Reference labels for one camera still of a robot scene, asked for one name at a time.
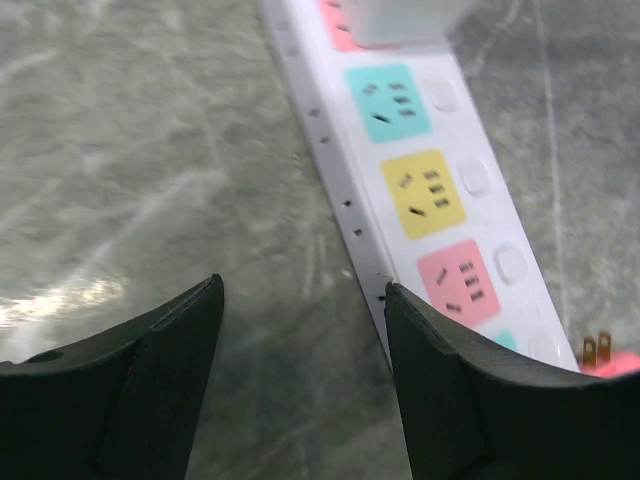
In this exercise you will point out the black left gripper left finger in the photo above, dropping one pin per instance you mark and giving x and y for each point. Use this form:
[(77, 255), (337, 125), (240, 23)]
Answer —
[(121, 404)]

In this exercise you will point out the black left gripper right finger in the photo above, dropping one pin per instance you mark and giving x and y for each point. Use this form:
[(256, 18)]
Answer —
[(472, 409)]

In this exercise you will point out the white power strip colourful sockets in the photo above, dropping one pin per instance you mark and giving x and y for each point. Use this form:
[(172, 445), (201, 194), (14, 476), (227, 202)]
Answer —
[(412, 178)]

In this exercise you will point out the white usb charger plug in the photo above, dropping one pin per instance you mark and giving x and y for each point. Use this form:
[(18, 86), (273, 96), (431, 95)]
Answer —
[(377, 23)]

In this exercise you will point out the pink charger plug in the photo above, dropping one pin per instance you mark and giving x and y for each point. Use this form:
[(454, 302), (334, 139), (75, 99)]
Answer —
[(599, 359)]

